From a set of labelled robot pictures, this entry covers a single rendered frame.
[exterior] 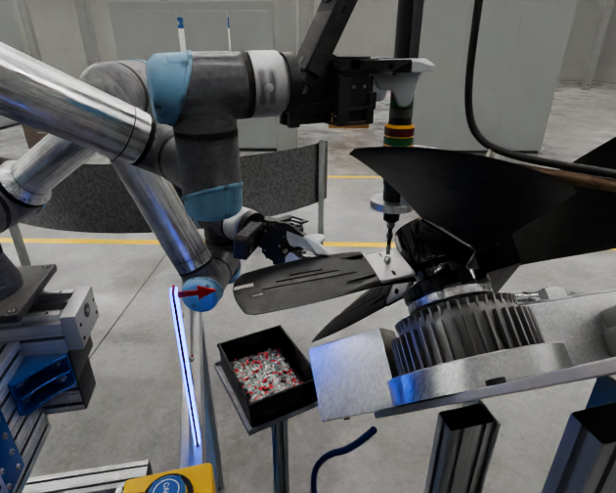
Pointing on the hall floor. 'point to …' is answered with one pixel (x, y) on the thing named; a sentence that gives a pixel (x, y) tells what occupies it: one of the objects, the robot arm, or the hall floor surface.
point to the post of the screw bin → (281, 457)
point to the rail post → (212, 414)
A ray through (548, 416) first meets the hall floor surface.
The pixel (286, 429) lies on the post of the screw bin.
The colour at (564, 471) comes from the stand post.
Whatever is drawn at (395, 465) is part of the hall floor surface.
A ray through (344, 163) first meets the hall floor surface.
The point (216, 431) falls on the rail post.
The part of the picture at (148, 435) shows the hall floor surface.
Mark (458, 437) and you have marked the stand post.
